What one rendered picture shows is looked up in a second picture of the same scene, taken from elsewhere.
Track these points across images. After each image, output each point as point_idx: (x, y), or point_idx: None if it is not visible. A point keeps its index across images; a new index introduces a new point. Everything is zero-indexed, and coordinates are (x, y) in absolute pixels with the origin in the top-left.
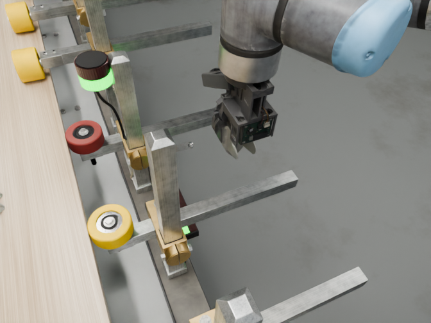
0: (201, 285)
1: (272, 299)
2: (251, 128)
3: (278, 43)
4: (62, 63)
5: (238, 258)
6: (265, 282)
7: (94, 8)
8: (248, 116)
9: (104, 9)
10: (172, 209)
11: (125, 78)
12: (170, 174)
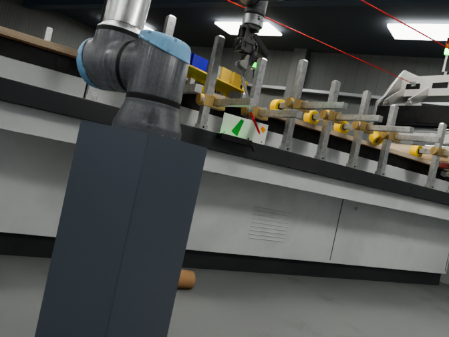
0: (218, 292)
1: (214, 313)
2: (236, 41)
3: (248, 9)
4: (284, 106)
5: (251, 309)
6: (230, 313)
7: (297, 76)
8: (237, 35)
9: (339, 119)
10: (210, 69)
11: (258, 65)
12: (214, 49)
